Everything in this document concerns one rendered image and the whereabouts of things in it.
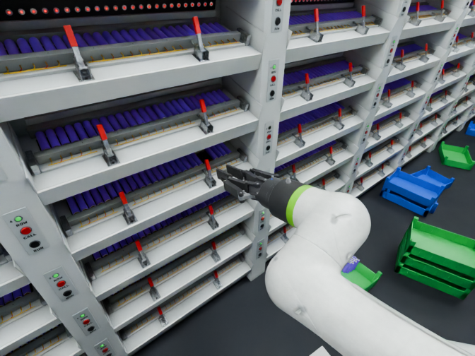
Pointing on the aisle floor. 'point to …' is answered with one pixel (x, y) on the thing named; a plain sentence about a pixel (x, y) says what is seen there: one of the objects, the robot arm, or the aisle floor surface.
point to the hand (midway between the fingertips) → (229, 174)
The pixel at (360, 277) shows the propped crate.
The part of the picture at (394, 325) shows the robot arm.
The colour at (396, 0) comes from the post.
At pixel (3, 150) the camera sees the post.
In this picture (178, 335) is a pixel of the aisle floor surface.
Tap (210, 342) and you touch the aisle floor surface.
